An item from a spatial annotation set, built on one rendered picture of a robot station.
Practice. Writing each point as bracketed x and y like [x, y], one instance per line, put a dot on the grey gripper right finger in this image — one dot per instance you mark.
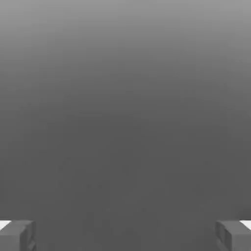
[235, 236]

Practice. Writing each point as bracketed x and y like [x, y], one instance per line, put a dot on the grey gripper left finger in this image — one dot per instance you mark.
[15, 236]

